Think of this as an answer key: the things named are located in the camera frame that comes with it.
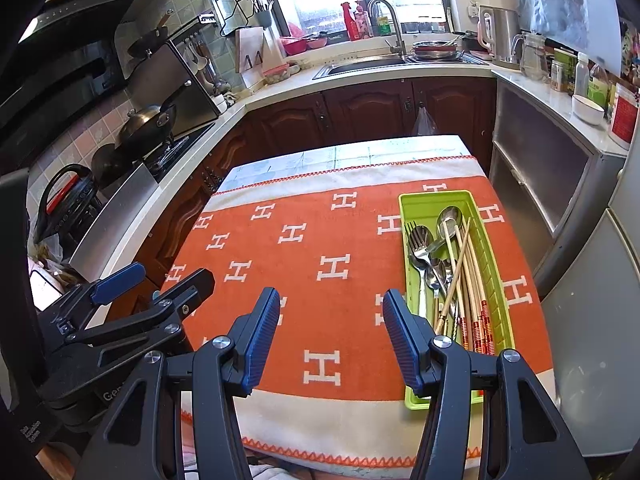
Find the white kitchen countertop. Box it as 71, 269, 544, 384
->
30, 55, 631, 321

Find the gas stove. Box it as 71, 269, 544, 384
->
142, 122, 218, 183

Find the clear plastic wall cover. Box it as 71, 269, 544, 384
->
520, 0, 623, 78

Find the pink bottle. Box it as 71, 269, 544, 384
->
353, 0, 373, 38

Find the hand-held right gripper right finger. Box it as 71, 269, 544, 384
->
382, 288, 581, 480

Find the steel splash plate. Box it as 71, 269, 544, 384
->
69, 162, 161, 283

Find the dark brown wooden chopstick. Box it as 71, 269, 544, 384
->
434, 217, 473, 335

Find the steel kitchen faucet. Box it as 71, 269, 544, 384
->
367, 0, 408, 57

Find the metal wok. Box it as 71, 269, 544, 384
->
117, 102, 178, 153

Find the large steel spoon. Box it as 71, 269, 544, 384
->
436, 206, 463, 321

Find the green plastic utensil tray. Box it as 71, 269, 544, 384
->
397, 189, 517, 406

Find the steel kitchen sink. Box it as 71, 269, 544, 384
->
312, 55, 416, 81

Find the steel floor cabinet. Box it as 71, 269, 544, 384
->
487, 72, 628, 301

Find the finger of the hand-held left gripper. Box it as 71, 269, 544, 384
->
37, 262, 147, 333
65, 267, 216, 350

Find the steel fork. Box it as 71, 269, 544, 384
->
406, 221, 436, 321

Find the steel electric kettle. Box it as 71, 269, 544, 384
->
476, 5, 523, 68

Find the black frying pan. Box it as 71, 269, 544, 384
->
127, 10, 173, 58

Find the grey refrigerator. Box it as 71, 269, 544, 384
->
540, 145, 640, 461

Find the white bowl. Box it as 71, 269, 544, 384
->
571, 94, 606, 126

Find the white cutting board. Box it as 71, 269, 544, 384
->
235, 26, 281, 88

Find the beige chopstick red pattern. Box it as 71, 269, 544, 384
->
446, 240, 472, 352
467, 240, 496, 357
457, 255, 482, 354
462, 217, 489, 356

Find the red spray bottle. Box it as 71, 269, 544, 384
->
341, 1, 361, 42

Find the orange patterned blanket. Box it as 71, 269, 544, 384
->
159, 155, 556, 466

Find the black rice cooker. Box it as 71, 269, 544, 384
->
34, 164, 101, 243

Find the glass pitcher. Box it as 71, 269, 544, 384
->
510, 31, 551, 81

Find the steel stove side panel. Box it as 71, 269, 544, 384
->
125, 39, 222, 136

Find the black range hood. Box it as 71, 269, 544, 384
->
0, 0, 141, 161

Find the stack of dishes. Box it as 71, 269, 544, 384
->
412, 40, 463, 63

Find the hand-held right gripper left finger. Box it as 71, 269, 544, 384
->
85, 287, 282, 480

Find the red label container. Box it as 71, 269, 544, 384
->
607, 82, 640, 148

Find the hanging plastic bag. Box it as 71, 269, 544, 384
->
412, 105, 438, 137

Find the white plastic bottle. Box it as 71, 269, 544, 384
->
574, 52, 591, 98

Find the dark cooking pot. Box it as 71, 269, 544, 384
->
91, 142, 131, 186

